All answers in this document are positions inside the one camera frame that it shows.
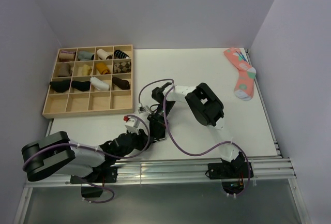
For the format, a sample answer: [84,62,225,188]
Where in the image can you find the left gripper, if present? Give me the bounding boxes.
[115,127,154,160]

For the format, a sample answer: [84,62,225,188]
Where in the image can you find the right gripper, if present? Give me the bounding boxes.
[148,100,176,140]

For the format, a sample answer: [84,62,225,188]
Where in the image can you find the black sock with white stripes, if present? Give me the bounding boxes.
[153,128,166,142]

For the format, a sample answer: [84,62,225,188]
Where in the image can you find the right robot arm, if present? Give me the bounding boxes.
[147,82,253,178]

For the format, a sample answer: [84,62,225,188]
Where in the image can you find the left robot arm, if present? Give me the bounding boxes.
[21,129,155,182]

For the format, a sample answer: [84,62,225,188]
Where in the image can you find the dark brown rolled sock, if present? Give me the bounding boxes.
[112,77,130,90]

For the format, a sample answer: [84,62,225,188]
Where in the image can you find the brown checkered rolled sock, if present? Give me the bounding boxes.
[113,61,131,73]

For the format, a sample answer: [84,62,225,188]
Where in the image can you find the white rolled sock third row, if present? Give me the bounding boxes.
[90,77,110,91]

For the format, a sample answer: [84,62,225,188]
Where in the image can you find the wooden compartment tray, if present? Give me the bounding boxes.
[42,44,134,118]

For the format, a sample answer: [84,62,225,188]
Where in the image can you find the black white striped rolled sock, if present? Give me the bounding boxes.
[114,49,130,59]

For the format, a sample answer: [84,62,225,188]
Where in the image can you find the mustard yellow rolled sock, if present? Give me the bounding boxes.
[96,62,110,75]

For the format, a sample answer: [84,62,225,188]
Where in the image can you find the white rolled sock top row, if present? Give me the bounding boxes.
[97,49,112,60]

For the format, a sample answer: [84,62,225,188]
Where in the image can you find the pink patterned sock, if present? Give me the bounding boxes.
[224,48,257,101]

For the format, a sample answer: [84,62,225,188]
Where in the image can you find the black rolled sock left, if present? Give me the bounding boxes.
[50,79,71,93]

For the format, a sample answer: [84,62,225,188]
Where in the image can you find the brown grey rolled sock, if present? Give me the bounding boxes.
[57,63,72,77]

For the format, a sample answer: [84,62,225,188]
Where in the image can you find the beige rolled sock purple trim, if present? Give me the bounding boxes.
[58,50,76,61]

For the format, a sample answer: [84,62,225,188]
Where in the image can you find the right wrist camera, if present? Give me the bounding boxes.
[138,103,151,114]

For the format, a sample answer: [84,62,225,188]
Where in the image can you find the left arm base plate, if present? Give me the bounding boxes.
[70,166,119,184]

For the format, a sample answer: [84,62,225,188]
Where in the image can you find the black box under rail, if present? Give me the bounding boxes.
[81,186,103,199]

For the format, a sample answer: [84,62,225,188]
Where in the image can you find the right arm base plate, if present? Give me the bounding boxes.
[205,161,254,180]

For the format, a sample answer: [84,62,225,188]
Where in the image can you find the aluminium rail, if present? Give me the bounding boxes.
[14,159,301,223]

